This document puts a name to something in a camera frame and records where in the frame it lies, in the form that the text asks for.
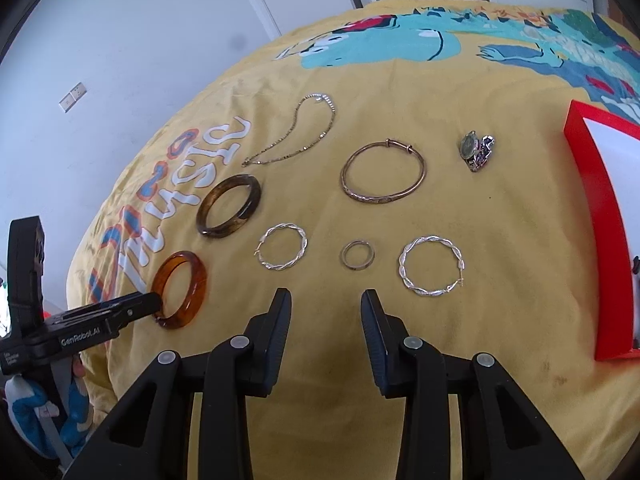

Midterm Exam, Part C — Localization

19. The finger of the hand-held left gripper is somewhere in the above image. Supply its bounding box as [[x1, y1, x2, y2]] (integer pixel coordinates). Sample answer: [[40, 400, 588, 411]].
[[82, 292, 162, 342]]

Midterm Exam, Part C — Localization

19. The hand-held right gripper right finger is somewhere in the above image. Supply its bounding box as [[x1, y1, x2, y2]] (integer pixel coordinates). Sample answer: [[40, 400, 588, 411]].
[[360, 288, 586, 480]]

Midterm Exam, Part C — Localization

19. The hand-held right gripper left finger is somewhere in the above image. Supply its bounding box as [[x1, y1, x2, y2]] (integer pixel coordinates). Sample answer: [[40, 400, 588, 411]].
[[62, 287, 293, 480]]

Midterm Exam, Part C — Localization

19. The orange translucent bangle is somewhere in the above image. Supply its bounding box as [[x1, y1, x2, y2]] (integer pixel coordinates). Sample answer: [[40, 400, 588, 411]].
[[150, 251, 208, 331]]

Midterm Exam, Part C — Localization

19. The twisted silver hoop earring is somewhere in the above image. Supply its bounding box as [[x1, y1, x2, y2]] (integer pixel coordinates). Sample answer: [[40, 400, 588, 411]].
[[398, 236, 469, 298], [256, 223, 308, 272]]

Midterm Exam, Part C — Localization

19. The small plain metal ring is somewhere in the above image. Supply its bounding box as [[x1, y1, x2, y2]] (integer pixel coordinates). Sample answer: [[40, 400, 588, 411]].
[[341, 239, 375, 272]]

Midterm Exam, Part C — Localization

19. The dark brown tortoiseshell bangle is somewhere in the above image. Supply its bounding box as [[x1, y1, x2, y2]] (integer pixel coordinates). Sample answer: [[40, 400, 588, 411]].
[[196, 174, 262, 237]]

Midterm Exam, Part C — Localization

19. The thin gold bangle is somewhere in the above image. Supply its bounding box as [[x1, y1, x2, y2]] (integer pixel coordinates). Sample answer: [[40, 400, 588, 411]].
[[340, 140, 427, 205]]

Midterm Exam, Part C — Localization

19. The silver metal wristwatch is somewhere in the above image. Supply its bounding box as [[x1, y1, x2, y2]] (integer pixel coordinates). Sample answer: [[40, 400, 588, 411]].
[[458, 130, 498, 174]]

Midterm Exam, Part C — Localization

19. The thin chain necklace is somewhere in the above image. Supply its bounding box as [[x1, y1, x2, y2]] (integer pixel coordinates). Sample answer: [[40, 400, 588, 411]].
[[241, 93, 337, 168]]

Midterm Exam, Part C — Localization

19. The red box with white inside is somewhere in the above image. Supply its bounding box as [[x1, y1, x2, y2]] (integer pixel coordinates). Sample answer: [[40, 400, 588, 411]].
[[563, 100, 640, 362]]

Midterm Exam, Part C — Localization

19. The person's left hand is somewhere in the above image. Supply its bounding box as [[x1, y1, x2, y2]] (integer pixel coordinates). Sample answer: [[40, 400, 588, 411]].
[[2, 352, 96, 461]]

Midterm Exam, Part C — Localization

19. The yellow printed blanket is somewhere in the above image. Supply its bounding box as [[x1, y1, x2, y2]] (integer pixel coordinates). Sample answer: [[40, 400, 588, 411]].
[[65, 0, 640, 480]]

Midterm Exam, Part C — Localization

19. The white wall switch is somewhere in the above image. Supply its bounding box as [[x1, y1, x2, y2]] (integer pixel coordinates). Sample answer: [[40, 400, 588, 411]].
[[58, 81, 87, 114]]

